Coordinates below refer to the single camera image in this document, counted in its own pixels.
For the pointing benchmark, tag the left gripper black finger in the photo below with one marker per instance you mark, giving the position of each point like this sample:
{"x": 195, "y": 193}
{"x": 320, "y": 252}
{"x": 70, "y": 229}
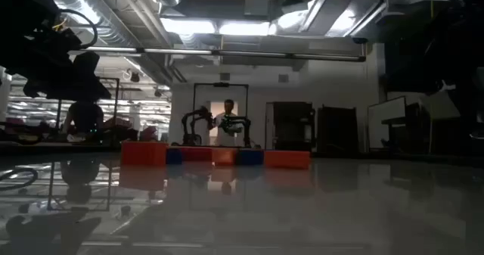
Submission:
{"x": 89, "y": 89}
{"x": 35, "y": 87}

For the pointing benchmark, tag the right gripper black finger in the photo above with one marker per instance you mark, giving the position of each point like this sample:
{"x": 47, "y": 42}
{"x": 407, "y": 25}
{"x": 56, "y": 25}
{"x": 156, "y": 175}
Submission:
{"x": 414, "y": 77}

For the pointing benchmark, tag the small orange toy brick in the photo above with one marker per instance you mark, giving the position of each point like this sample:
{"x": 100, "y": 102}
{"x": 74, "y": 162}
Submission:
{"x": 143, "y": 153}

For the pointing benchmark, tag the small blue toy brick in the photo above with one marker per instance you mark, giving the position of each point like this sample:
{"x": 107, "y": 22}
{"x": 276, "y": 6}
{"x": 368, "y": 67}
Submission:
{"x": 174, "y": 156}

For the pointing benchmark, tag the large red toy brick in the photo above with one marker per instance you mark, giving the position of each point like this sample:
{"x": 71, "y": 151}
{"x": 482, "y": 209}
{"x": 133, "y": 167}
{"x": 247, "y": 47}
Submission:
{"x": 196, "y": 154}

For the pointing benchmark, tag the large orange toy brick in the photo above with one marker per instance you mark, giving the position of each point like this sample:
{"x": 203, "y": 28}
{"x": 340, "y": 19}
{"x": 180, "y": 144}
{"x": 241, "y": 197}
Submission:
{"x": 287, "y": 159}
{"x": 224, "y": 157}

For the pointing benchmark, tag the large blue toy brick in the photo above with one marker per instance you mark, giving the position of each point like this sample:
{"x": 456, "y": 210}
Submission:
{"x": 250, "y": 157}

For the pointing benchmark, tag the black background robot arm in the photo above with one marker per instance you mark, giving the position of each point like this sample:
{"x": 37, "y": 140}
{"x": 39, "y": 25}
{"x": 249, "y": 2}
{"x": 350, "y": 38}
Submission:
{"x": 242, "y": 124}
{"x": 189, "y": 126}

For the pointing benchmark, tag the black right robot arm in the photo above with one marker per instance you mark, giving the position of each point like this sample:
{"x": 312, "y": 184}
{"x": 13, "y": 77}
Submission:
{"x": 474, "y": 107}

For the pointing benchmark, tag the seated person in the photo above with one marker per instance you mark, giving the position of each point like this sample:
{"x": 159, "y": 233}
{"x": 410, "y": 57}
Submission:
{"x": 85, "y": 117}

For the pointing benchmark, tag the whiteboard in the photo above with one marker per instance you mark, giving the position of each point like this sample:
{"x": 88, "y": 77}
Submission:
{"x": 386, "y": 122}

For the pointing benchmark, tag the dark upright panel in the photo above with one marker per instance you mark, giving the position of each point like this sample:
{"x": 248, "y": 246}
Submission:
{"x": 337, "y": 130}

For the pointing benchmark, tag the bright ceiling light panel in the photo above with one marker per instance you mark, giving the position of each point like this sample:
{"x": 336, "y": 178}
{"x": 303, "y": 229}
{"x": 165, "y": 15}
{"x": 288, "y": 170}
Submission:
{"x": 244, "y": 28}
{"x": 187, "y": 26}

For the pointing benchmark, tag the dark tall cabinet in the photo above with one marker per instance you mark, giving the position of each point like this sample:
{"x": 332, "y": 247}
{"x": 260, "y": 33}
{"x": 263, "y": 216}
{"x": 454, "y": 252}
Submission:
{"x": 293, "y": 126}

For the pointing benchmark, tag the standing person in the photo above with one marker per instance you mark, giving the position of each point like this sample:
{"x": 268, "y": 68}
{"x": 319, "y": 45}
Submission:
{"x": 227, "y": 130}

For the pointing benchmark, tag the long ceiling light bar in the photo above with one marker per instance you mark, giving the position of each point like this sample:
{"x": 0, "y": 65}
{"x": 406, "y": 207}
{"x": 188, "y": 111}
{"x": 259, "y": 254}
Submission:
{"x": 246, "y": 53}

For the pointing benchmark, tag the grey ceiling box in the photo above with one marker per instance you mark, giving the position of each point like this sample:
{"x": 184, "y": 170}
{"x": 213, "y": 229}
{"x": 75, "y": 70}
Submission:
{"x": 256, "y": 5}

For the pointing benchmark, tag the black background rig frame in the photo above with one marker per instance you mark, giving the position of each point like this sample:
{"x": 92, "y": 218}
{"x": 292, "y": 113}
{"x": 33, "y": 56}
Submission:
{"x": 194, "y": 96}

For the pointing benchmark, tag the square wall vent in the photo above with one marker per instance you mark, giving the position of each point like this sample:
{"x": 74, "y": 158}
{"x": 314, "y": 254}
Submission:
{"x": 283, "y": 78}
{"x": 225, "y": 76}

